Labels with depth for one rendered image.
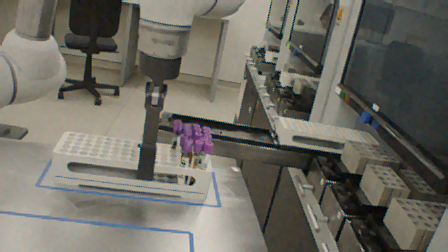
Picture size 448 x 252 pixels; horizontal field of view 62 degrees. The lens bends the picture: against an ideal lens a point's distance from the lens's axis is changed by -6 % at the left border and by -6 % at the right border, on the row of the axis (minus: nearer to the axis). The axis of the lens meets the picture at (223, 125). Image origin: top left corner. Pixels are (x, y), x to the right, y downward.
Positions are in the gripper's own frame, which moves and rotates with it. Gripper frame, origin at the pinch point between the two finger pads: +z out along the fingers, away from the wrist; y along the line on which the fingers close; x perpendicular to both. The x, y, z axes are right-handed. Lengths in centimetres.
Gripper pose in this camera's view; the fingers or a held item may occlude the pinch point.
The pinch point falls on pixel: (147, 156)
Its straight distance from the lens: 77.6
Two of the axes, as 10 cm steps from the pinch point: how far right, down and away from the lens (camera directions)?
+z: -1.8, 9.2, 3.5
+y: 1.2, 3.7, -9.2
